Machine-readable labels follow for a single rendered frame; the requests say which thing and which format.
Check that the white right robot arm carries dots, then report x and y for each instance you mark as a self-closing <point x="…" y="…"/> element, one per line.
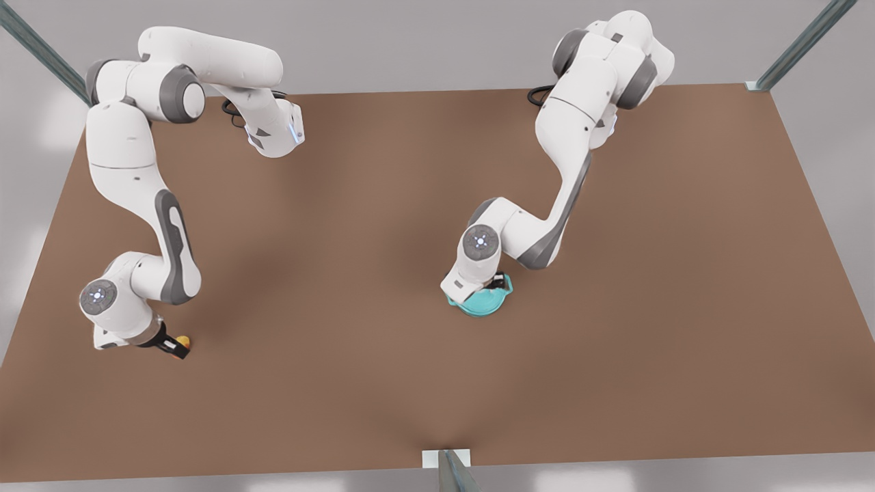
<point x="130" y="164"/>

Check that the teal pot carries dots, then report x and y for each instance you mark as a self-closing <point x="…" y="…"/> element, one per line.
<point x="484" y="303"/>

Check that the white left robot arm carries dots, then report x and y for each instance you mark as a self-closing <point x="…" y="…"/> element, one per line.
<point x="581" y="116"/>

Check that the silver frame post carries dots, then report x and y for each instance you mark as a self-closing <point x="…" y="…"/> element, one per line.
<point x="800" y="44"/>
<point x="42" y="49"/>
<point x="452" y="470"/>

